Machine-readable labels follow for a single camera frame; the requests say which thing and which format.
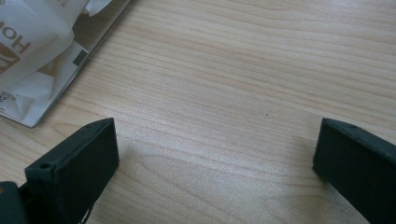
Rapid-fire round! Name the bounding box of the white and brown flat packet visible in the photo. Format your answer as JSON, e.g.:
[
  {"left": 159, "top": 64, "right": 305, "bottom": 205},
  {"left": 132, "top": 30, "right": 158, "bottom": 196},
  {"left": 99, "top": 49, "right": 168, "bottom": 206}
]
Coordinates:
[{"left": 0, "top": 0, "right": 132, "bottom": 129}]

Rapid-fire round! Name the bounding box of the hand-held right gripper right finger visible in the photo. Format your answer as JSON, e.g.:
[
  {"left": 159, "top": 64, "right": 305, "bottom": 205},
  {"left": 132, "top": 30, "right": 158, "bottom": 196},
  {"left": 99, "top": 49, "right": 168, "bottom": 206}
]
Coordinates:
[{"left": 312, "top": 117, "right": 396, "bottom": 224}]

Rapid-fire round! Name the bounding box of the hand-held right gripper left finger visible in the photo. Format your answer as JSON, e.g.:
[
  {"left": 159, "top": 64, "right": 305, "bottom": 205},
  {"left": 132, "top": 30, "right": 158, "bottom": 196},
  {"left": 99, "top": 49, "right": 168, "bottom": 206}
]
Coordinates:
[{"left": 19, "top": 117, "right": 120, "bottom": 224}]

